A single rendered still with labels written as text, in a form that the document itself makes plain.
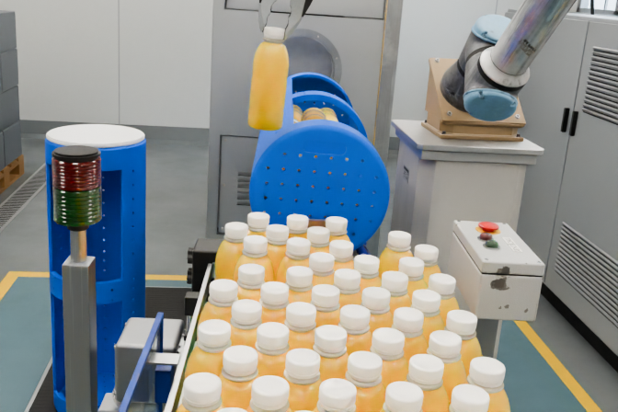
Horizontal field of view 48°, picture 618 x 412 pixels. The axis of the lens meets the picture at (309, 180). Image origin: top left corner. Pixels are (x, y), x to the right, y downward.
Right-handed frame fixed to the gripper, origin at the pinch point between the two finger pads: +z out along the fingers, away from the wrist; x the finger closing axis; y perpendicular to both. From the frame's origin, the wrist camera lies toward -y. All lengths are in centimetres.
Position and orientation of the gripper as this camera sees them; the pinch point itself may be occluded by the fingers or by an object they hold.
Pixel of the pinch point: (274, 29)
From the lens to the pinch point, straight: 134.4
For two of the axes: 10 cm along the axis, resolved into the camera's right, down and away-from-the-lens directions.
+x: -9.5, -2.9, -1.2
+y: 0.0, -4.0, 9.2
